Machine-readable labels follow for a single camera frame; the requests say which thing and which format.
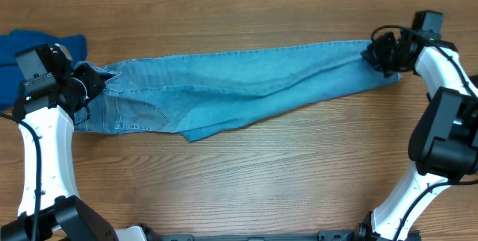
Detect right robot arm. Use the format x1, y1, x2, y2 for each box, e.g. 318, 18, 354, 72
347, 10, 477, 241

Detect dark blue t-shirt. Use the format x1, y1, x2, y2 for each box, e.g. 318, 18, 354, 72
1, 29, 87, 111

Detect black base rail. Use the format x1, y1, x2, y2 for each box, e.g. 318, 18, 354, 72
141, 225, 384, 241

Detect dark navy garment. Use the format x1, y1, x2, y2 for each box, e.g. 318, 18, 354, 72
469, 75, 478, 88

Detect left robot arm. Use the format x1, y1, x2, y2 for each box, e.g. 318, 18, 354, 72
1, 43, 156, 241

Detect light blue denim jeans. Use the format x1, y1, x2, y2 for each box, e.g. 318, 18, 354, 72
75, 40, 400, 142

